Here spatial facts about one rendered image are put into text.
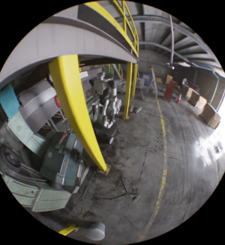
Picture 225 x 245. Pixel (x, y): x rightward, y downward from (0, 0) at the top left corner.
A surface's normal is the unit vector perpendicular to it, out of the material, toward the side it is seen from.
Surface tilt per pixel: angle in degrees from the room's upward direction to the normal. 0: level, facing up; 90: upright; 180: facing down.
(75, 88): 90
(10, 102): 90
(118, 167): 0
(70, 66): 90
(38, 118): 90
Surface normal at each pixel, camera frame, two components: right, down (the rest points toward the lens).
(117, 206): -0.02, -0.72
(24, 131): 0.93, 0.23
